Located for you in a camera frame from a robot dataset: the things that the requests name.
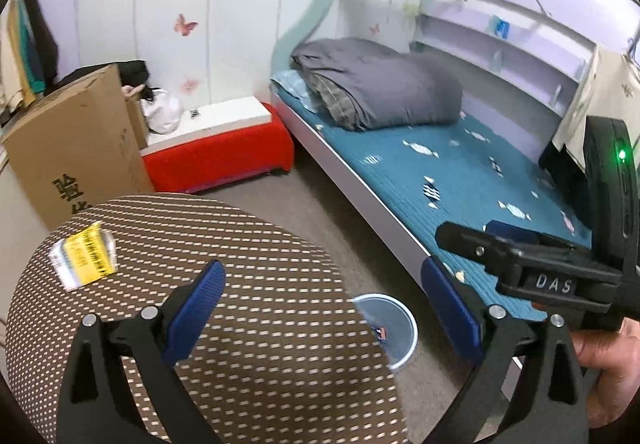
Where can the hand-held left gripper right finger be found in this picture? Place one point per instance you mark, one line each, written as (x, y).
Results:
(450, 309)

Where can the red bench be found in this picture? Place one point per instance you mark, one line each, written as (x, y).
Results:
(220, 159)

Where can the blue pillow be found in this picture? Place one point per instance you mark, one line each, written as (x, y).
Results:
(292, 83)

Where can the pink cloth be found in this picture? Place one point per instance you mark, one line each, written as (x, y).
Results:
(131, 90)

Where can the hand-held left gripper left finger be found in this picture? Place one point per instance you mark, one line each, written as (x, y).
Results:
(192, 309)

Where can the brown polka dot tablecloth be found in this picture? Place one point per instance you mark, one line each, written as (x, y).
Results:
(280, 374)

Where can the blue candy print bedspread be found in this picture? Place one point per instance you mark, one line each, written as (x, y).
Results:
(400, 174)

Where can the yellow white cardboard box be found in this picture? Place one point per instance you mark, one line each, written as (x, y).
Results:
(87, 254)

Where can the blue card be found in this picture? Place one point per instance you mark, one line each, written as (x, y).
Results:
(501, 27)

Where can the person's right hand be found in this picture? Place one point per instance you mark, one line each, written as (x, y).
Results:
(617, 359)

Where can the white board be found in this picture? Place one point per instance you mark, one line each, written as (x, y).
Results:
(220, 116)

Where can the large cardboard box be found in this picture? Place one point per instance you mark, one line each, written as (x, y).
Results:
(75, 144)

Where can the red white small box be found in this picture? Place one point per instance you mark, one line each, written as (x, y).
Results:
(382, 333)

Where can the beige hanging garment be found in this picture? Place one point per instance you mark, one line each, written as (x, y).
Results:
(10, 59)

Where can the cream hanging cloth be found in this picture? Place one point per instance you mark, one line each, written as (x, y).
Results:
(605, 94)

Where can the white round bin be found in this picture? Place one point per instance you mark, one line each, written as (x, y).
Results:
(395, 319)

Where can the black hanging cloth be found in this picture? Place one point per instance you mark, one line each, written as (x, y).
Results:
(562, 161)

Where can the black hanging garment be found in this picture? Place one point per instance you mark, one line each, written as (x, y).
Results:
(42, 39)

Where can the lavender wall shelf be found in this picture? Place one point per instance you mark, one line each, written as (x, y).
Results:
(500, 54)

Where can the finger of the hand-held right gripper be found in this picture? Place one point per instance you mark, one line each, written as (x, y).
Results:
(470, 244)
(505, 228)

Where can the white plastic bag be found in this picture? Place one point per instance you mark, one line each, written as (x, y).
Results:
(162, 114)

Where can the green hanging garment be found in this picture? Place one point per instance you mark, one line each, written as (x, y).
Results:
(34, 74)

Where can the grey duvet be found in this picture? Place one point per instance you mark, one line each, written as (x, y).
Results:
(380, 84)

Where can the pale pink butterfly sticker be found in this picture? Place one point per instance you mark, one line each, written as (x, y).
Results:
(189, 85)

